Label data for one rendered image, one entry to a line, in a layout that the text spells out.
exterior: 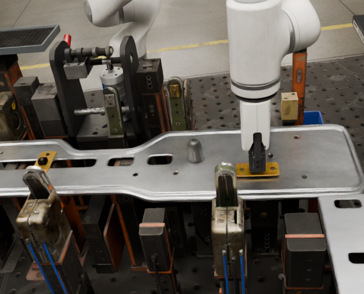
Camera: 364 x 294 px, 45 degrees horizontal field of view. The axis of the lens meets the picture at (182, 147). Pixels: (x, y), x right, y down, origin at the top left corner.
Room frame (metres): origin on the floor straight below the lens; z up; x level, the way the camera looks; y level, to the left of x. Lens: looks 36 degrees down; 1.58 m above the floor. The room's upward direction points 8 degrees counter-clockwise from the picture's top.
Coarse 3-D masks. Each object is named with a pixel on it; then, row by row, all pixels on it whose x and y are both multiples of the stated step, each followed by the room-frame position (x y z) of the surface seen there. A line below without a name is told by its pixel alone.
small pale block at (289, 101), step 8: (288, 96) 0.83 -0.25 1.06; (296, 96) 0.82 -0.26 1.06; (288, 104) 0.81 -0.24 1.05; (296, 104) 0.81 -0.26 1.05; (288, 112) 0.81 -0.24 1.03; (296, 112) 0.81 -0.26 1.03; (288, 120) 0.81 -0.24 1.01; (296, 120) 0.81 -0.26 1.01; (288, 200) 0.81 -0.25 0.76; (280, 208) 0.84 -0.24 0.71; (288, 208) 0.81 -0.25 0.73; (280, 216) 0.81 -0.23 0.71
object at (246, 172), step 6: (270, 162) 0.68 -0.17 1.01; (276, 162) 0.68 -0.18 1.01; (240, 168) 0.68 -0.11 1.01; (246, 168) 0.68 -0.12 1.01; (270, 168) 0.67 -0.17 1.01; (276, 168) 0.66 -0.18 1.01; (240, 174) 0.66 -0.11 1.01; (246, 174) 0.66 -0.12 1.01; (252, 174) 0.65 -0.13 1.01; (258, 174) 0.65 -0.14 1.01; (264, 174) 0.65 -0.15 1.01; (270, 174) 0.65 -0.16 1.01; (276, 174) 0.64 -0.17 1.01
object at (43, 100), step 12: (48, 84) 1.04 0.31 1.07; (36, 96) 0.97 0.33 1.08; (48, 96) 0.96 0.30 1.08; (36, 108) 0.96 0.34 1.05; (48, 108) 0.96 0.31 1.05; (60, 108) 0.97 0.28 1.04; (48, 120) 0.96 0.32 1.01; (60, 120) 0.95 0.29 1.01; (48, 132) 0.96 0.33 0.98; (60, 132) 0.96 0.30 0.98; (72, 144) 0.98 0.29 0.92; (84, 204) 0.96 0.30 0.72
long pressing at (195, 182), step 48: (0, 144) 0.90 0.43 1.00; (48, 144) 0.87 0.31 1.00; (144, 144) 0.81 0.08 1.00; (240, 144) 0.77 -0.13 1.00; (288, 144) 0.74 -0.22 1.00; (336, 144) 0.72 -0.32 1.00; (0, 192) 0.72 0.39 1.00; (96, 192) 0.68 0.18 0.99; (144, 192) 0.66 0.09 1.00; (192, 192) 0.64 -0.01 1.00; (240, 192) 0.62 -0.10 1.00; (288, 192) 0.60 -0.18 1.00; (336, 192) 0.58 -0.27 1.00
